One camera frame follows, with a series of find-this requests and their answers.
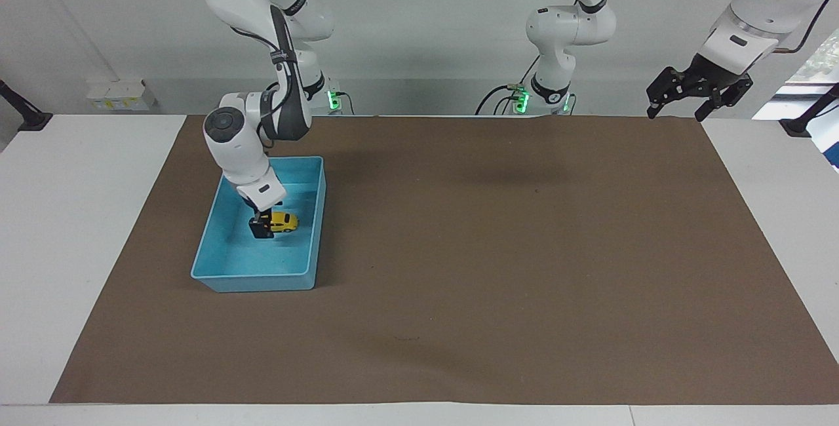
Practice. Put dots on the window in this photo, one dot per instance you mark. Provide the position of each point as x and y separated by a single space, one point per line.
813 69

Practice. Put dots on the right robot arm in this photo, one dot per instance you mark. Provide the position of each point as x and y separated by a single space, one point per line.
239 151

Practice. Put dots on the black stand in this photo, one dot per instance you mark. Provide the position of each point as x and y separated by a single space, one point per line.
26 118
803 121

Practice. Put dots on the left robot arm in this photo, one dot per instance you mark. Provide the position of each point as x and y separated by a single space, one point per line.
567 26

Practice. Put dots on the light blue plastic bin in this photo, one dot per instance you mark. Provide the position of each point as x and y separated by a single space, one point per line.
262 262

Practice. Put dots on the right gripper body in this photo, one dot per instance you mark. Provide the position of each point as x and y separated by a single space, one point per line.
250 204

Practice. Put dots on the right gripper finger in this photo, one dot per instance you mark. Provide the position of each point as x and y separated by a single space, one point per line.
261 228

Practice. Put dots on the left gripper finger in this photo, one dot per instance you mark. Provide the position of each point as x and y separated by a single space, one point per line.
663 88
729 94

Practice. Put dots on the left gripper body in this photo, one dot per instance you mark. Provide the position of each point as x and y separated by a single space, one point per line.
711 71

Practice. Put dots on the yellow toy beetle car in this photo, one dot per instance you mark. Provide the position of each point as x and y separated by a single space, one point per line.
285 221

